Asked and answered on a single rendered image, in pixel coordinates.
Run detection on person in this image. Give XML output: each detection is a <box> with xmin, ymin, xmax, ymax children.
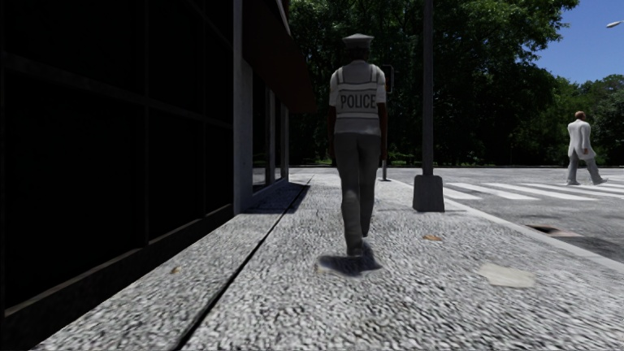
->
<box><xmin>565</xmin><ymin>110</ymin><xmax>609</xmax><ymax>187</ymax></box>
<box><xmin>326</xmin><ymin>32</ymin><xmax>389</xmax><ymax>258</ymax></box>

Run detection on grey pole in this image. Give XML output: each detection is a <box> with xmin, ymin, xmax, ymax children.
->
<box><xmin>412</xmin><ymin>0</ymin><xmax>446</xmax><ymax>214</ymax></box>

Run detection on dark building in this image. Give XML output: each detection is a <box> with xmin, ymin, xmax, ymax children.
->
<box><xmin>0</xmin><ymin>0</ymin><xmax>318</xmax><ymax>351</ymax></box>

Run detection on trees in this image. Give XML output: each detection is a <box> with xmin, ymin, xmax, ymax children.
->
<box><xmin>288</xmin><ymin>0</ymin><xmax>624</xmax><ymax>167</ymax></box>

